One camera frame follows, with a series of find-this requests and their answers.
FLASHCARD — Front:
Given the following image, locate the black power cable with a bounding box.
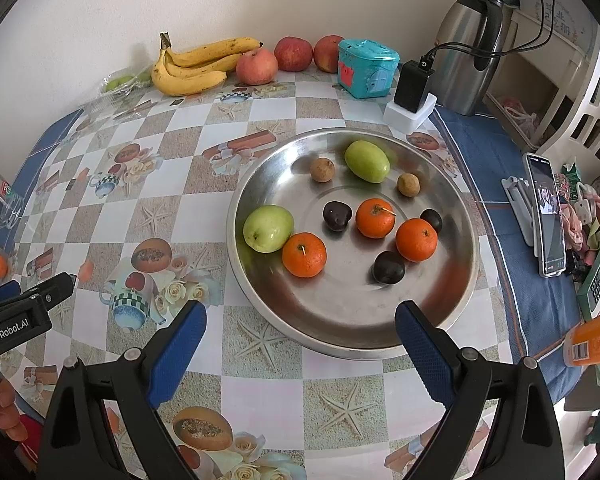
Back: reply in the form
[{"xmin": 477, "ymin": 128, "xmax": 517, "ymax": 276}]
[{"xmin": 420, "ymin": 0, "xmax": 556, "ymax": 68}]

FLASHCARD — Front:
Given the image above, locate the pale pink apple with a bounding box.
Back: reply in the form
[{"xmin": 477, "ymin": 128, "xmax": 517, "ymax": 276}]
[{"xmin": 236, "ymin": 49, "xmax": 279, "ymax": 86}]

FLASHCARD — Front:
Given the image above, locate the stainless steel thermos jug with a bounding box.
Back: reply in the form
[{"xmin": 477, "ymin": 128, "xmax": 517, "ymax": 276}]
[{"xmin": 432, "ymin": 0, "xmax": 511, "ymax": 117}]

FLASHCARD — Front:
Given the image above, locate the yellow banana bunch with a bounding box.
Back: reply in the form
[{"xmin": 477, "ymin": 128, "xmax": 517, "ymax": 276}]
[{"xmin": 151, "ymin": 32, "xmax": 263, "ymax": 97}]

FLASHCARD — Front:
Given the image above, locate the brown kiwi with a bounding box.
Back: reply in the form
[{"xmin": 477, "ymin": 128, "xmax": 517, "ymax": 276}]
[
  {"xmin": 397, "ymin": 172, "xmax": 421, "ymax": 197},
  {"xmin": 309, "ymin": 157, "xmax": 336, "ymax": 182}
]

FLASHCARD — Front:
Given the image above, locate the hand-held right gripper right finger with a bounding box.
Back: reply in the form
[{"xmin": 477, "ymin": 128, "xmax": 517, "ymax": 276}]
[{"xmin": 395, "ymin": 300, "xmax": 566, "ymax": 480}]

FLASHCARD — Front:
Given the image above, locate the pile of pink hair accessories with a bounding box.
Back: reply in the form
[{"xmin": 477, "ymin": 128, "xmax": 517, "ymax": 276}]
[{"xmin": 555, "ymin": 160, "xmax": 600, "ymax": 281}]

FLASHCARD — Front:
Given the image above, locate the white plastic basket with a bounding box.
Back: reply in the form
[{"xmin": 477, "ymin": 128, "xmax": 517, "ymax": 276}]
[{"xmin": 535, "ymin": 25, "xmax": 600, "ymax": 166}]

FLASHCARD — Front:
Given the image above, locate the person's left hand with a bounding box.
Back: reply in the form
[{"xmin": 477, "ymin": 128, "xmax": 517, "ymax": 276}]
[{"xmin": 0, "ymin": 377, "xmax": 31, "ymax": 443}]

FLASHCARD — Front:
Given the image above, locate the plastic bag of green fruit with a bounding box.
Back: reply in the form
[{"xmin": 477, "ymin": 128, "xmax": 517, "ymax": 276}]
[{"xmin": 100, "ymin": 70, "xmax": 153, "ymax": 96}]

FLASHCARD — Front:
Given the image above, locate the pink plastic bag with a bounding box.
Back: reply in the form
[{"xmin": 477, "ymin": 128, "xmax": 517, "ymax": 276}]
[{"xmin": 500, "ymin": 95, "xmax": 541, "ymax": 133}]

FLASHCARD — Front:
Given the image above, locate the white phone stand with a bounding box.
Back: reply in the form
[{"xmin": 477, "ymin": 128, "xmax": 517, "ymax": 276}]
[{"xmin": 501, "ymin": 176, "xmax": 541, "ymax": 247}]

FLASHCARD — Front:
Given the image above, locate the small oval green fruit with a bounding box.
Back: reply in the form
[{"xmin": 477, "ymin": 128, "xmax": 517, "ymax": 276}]
[{"xmin": 344, "ymin": 140, "xmax": 391, "ymax": 184}]

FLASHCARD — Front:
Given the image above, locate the checkered printed tablecloth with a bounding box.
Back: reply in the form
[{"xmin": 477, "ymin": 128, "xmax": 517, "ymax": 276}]
[{"xmin": 0, "ymin": 67, "xmax": 586, "ymax": 480}]

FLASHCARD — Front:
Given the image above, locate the black power adapter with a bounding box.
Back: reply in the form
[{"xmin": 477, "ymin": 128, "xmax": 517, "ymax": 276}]
[{"xmin": 392, "ymin": 59, "xmax": 436, "ymax": 113}]

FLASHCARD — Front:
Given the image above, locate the smartphone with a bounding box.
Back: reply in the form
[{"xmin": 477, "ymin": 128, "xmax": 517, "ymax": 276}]
[{"xmin": 523, "ymin": 152, "xmax": 567, "ymax": 278}]

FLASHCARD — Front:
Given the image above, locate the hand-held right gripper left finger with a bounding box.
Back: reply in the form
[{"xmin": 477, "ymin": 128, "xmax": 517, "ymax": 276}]
[{"xmin": 37, "ymin": 300, "xmax": 208, "ymax": 480}]

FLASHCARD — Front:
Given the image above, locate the orange bottle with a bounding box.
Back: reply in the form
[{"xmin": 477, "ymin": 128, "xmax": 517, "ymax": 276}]
[{"xmin": 562, "ymin": 302, "xmax": 600, "ymax": 367}]

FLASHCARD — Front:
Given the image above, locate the large round green fruit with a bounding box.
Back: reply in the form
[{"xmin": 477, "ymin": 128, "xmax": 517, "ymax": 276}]
[{"xmin": 242, "ymin": 205, "xmax": 296, "ymax": 254}]

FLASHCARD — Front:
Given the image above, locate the teal toy house box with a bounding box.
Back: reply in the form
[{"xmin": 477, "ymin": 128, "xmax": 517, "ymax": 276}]
[{"xmin": 337, "ymin": 38, "xmax": 401, "ymax": 100}]

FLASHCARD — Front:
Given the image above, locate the round dark plum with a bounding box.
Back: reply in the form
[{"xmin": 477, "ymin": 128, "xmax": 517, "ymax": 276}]
[
  {"xmin": 372, "ymin": 251, "xmax": 407, "ymax": 285},
  {"xmin": 420, "ymin": 208, "xmax": 443, "ymax": 234}
]

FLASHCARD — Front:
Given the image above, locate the red apple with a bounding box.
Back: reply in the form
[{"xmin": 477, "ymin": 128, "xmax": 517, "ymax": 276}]
[
  {"xmin": 273, "ymin": 36, "xmax": 314, "ymax": 72},
  {"xmin": 313, "ymin": 35, "xmax": 346, "ymax": 73}
]

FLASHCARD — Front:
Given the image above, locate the white shelf unit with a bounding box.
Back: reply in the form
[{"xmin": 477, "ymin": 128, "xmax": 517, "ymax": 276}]
[{"xmin": 482, "ymin": 7, "xmax": 600, "ymax": 146}]

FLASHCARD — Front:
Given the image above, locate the stainless steel basin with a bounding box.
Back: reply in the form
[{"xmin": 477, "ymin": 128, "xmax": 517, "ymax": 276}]
[{"xmin": 226, "ymin": 127, "xmax": 481, "ymax": 361}]

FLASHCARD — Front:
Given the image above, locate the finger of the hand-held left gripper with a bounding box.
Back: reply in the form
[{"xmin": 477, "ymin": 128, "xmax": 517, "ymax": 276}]
[
  {"xmin": 27, "ymin": 272, "xmax": 77, "ymax": 307},
  {"xmin": 0, "ymin": 280, "xmax": 22, "ymax": 308}
]

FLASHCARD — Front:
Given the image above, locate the heart-shaped dark plum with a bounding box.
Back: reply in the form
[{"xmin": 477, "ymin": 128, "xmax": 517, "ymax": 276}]
[{"xmin": 322, "ymin": 201, "xmax": 353, "ymax": 232}]

